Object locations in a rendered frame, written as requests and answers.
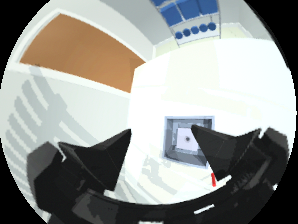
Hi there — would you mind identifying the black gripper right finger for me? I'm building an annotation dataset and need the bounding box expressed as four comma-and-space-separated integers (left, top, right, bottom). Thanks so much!
190, 124, 262, 183

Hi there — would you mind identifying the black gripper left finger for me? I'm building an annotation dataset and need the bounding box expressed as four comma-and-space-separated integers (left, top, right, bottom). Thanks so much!
57, 128, 132, 192

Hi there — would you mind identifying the white square plate with hole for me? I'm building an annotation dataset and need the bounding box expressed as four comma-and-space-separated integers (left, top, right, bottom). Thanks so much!
177, 127, 198, 152

